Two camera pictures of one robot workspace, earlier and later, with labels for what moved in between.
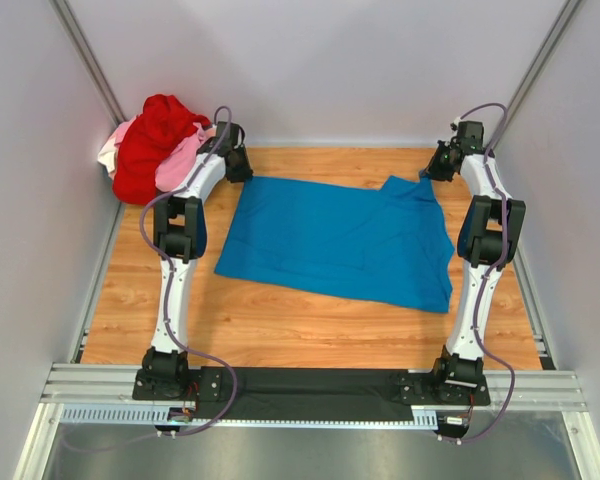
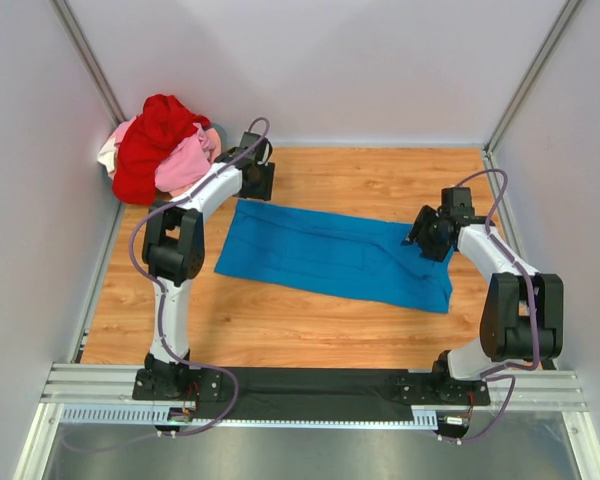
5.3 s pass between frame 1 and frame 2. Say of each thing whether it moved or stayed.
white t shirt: stayed
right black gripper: moved
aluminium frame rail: stayed
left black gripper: moved
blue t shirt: moved
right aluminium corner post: stayed
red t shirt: stayed
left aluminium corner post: stayed
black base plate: stayed
